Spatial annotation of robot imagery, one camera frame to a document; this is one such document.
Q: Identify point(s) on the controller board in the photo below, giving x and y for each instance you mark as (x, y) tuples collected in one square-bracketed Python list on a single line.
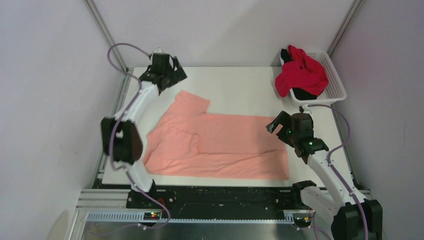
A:
[(152, 216), (302, 223)]

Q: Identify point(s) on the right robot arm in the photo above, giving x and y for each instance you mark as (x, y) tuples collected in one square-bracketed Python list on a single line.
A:
[(350, 214)]

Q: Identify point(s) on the black t-shirt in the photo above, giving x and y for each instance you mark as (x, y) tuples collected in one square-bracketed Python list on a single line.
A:
[(299, 93)]

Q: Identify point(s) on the red t-shirt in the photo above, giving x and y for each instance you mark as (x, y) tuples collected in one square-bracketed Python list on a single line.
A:
[(303, 72)]

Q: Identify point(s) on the aluminium frame post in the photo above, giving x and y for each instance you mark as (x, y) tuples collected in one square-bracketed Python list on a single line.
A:
[(346, 22), (113, 55)]

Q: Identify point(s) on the salmon pink t-shirt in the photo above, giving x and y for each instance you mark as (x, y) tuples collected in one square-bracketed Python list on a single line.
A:
[(189, 141)]

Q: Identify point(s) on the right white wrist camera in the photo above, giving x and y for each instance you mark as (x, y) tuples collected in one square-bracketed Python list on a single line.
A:
[(304, 109)]

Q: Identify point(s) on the right aluminium frame post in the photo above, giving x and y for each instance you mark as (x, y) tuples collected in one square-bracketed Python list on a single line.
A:
[(346, 22)]

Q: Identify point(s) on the left controller board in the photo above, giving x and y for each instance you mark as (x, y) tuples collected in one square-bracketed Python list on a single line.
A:
[(152, 216)]

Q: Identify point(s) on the white plastic basket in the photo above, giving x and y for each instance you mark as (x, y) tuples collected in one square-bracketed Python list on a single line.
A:
[(334, 91)]

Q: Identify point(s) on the left aluminium frame post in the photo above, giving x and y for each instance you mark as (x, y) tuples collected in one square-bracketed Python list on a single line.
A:
[(113, 55)]

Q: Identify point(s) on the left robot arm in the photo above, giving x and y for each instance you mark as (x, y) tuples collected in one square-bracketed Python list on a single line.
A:
[(120, 136)]

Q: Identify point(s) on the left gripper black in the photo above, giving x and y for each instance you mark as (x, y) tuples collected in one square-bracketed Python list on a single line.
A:
[(178, 73)]

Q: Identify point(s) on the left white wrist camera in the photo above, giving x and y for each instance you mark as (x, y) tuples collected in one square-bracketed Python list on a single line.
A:
[(158, 51)]

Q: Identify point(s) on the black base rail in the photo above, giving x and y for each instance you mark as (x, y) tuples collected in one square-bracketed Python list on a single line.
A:
[(218, 203)]

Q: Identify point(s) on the right controller board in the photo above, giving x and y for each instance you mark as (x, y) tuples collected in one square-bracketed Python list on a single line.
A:
[(302, 223)]

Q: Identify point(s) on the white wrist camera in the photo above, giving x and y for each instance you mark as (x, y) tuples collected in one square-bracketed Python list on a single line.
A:
[(158, 51), (304, 109)]

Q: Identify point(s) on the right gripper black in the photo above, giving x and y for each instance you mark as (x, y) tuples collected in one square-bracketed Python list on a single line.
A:
[(285, 119)]

